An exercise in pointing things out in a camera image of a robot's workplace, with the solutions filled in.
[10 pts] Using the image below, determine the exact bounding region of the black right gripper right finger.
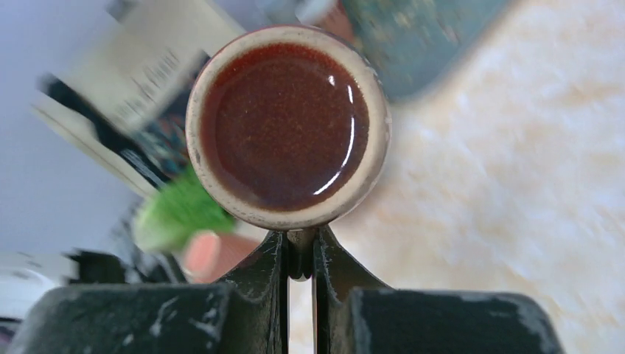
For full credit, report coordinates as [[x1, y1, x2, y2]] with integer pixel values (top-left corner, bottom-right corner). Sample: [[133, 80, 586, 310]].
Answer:
[[312, 226, 563, 353]]

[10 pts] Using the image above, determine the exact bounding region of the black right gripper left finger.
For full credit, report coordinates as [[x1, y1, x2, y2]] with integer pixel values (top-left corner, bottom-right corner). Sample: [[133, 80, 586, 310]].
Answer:
[[8, 233, 288, 354]]

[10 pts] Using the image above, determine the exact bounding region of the pink mug with handle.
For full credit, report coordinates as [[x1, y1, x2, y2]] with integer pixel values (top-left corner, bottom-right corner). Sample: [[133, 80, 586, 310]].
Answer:
[[181, 230, 259, 283]]

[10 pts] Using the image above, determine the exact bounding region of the small brown mug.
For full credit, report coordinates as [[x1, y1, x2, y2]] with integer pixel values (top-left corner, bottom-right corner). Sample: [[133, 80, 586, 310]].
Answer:
[[184, 25, 393, 283]]

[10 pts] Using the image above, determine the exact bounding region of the green toy lettuce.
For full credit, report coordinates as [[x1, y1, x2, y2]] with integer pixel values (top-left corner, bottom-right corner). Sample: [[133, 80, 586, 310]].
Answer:
[[132, 167, 236, 253]]

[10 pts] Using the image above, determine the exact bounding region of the floral dark green tray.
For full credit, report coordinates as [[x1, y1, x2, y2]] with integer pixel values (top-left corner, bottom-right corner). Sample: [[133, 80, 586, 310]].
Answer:
[[342, 0, 511, 102]]

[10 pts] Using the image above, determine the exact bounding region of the beige canvas tote bag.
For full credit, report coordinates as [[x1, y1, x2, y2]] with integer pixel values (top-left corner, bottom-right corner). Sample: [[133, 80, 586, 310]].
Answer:
[[34, 1, 244, 195]]

